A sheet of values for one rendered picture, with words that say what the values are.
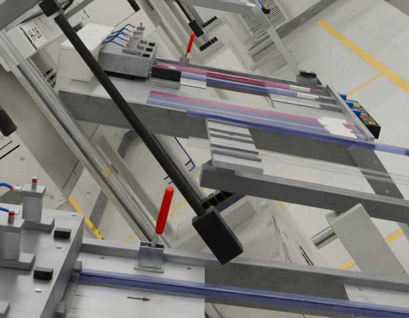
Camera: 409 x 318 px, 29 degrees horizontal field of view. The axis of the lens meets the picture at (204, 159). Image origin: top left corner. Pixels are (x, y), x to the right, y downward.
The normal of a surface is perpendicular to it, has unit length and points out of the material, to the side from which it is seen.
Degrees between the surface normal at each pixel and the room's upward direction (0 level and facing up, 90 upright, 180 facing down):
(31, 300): 42
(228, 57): 90
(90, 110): 90
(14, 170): 90
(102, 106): 90
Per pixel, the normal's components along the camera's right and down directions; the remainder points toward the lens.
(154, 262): 0.00, 0.27
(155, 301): 0.13, -0.95
